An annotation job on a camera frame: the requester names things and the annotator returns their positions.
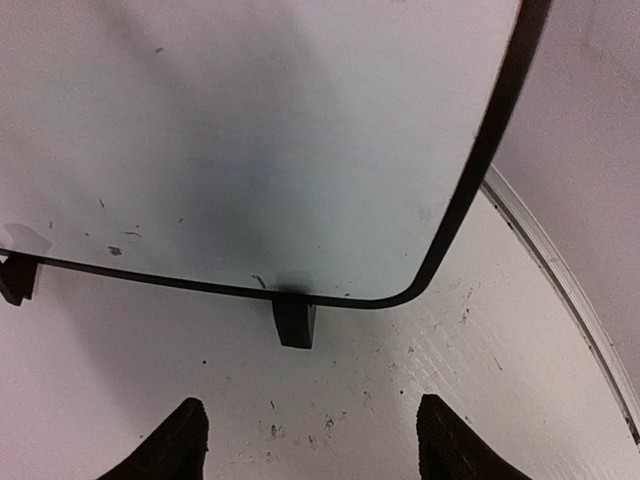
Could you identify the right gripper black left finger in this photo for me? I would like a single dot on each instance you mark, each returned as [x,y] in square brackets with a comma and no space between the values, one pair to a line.
[176,449]

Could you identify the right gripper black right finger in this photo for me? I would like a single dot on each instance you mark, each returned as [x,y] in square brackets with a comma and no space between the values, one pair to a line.
[448,448]

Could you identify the white whiteboard with black frame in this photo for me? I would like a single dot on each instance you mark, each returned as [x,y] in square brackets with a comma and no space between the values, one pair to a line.
[329,149]

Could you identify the black whiteboard stand foot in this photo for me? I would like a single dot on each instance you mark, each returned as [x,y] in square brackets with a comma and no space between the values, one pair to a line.
[17,278]
[294,314]

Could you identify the aluminium table edge rail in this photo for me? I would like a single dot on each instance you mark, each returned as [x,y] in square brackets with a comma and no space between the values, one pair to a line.
[542,250]

